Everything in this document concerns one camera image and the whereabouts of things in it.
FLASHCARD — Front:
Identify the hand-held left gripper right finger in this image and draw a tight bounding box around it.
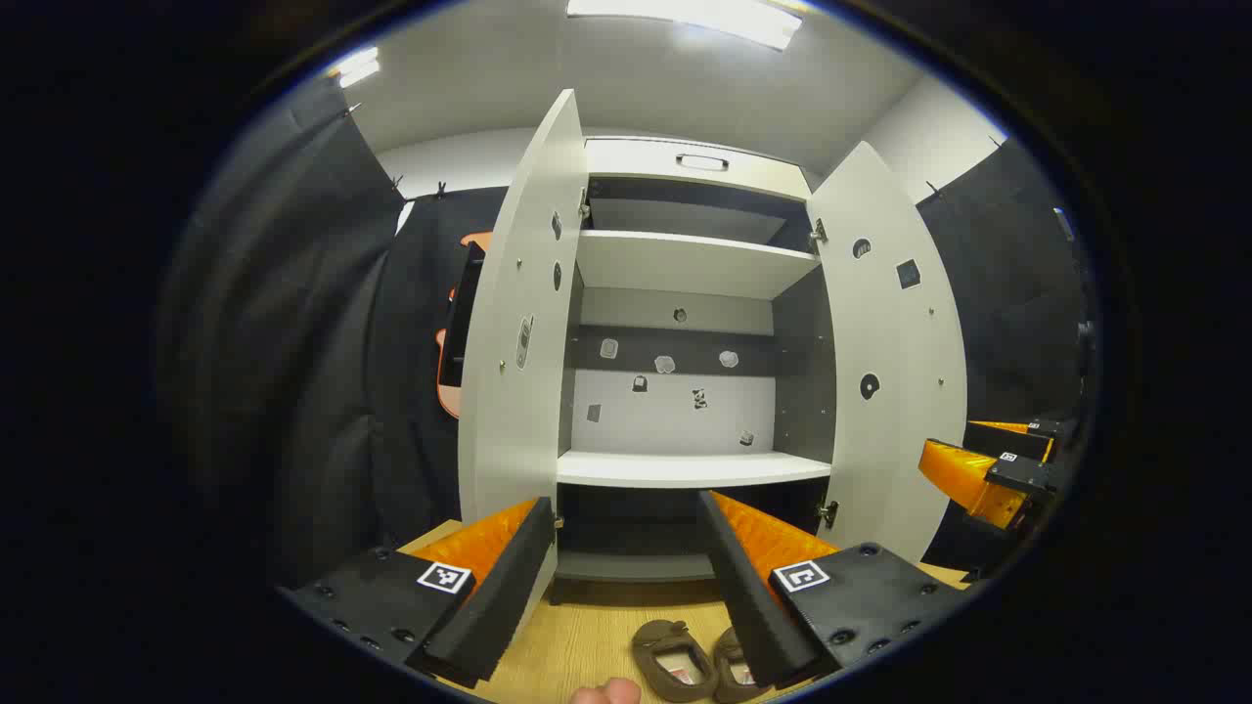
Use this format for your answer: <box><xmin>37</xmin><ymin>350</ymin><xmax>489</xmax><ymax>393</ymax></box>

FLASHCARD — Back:
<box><xmin>696</xmin><ymin>489</ymin><xmax>969</xmax><ymax>690</ymax></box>

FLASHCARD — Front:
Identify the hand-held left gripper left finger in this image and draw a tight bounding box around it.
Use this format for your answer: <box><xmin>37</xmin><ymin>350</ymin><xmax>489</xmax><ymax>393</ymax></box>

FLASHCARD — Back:
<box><xmin>279</xmin><ymin>496</ymin><xmax>559</xmax><ymax>690</ymax></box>

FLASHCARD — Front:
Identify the brown fuzzy shoe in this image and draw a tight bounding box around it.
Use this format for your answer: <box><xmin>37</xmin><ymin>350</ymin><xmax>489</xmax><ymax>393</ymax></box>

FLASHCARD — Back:
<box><xmin>631</xmin><ymin>619</ymin><xmax>720</xmax><ymax>703</ymax></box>
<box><xmin>712</xmin><ymin>626</ymin><xmax>774</xmax><ymax>704</ymax></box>

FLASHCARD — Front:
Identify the white shoe cabinet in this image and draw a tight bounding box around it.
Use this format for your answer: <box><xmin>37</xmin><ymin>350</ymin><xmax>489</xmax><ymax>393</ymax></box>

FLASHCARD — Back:
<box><xmin>458</xmin><ymin>88</ymin><xmax>969</xmax><ymax>607</ymax></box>

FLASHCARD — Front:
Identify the white cabinet door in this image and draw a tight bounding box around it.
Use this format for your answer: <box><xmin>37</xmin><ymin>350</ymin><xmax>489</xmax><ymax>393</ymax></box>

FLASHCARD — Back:
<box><xmin>458</xmin><ymin>88</ymin><xmax>590</xmax><ymax>549</ymax></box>
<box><xmin>807</xmin><ymin>140</ymin><xmax>969</xmax><ymax>566</ymax></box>

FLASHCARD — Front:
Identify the grey cabinet base shelf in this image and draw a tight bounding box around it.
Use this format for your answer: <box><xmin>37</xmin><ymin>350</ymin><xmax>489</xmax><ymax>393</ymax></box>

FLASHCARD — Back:
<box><xmin>556</xmin><ymin>550</ymin><xmax>720</xmax><ymax>584</ymax></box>

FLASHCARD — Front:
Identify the white cabinet shelf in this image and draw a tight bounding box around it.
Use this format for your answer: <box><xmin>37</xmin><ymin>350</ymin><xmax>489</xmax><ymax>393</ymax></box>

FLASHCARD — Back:
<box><xmin>575</xmin><ymin>230</ymin><xmax>821</xmax><ymax>301</ymax></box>
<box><xmin>556</xmin><ymin>450</ymin><xmax>832</xmax><ymax>490</ymax></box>

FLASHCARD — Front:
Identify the black backdrop cloth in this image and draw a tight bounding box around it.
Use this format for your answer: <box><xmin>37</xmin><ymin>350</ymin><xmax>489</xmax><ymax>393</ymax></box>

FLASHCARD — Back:
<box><xmin>915</xmin><ymin>137</ymin><xmax>1101</xmax><ymax>578</ymax></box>
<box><xmin>161</xmin><ymin>73</ymin><xmax>407</xmax><ymax>588</ymax></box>
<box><xmin>367</xmin><ymin>186</ymin><xmax>510</xmax><ymax>549</ymax></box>

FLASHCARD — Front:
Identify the small ceiling light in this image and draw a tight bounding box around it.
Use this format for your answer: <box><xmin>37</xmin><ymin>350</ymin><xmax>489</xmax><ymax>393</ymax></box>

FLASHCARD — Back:
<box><xmin>328</xmin><ymin>46</ymin><xmax>382</xmax><ymax>89</ymax></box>

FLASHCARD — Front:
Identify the black door handle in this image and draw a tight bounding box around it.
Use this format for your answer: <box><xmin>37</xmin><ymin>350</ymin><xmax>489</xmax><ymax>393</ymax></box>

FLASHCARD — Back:
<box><xmin>438</xmin><ymin>242</ymin><xmax>487</xmax><ymax>392</ymax></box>

